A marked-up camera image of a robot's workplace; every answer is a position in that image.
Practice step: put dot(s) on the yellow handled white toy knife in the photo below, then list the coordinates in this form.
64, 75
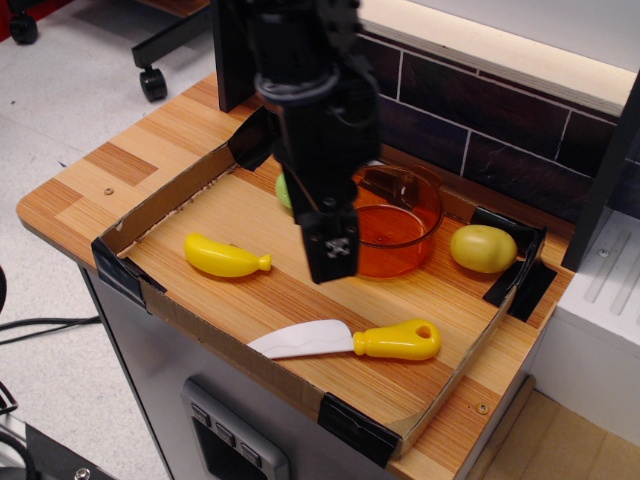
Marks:
413, 340

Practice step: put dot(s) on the green toy apple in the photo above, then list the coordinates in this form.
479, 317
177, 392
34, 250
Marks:
282, 193

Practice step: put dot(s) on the black caster wheel far left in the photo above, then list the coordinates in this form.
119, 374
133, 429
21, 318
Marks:
23, 29

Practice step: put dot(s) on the grey oven control panel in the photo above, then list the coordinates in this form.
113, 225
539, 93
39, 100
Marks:
231, 448

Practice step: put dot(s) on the orange transparent plastic pot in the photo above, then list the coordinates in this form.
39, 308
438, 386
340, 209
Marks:
399, 210

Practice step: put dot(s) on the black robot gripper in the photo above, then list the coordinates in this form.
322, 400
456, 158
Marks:
329, 128

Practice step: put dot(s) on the cardboard fence with black tape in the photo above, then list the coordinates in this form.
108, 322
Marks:
355, 415

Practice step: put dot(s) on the black chair caster wheel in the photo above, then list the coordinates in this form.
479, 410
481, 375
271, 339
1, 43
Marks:
153, 84

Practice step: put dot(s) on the yellow toy banana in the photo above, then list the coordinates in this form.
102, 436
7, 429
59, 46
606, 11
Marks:
222, 260

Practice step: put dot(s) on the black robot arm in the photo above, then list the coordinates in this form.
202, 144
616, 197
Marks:
299, 41

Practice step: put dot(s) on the yellow toy potato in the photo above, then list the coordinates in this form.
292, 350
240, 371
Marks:
483, 249

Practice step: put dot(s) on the black vertical shelf post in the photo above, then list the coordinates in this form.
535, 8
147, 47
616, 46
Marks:
616, 185

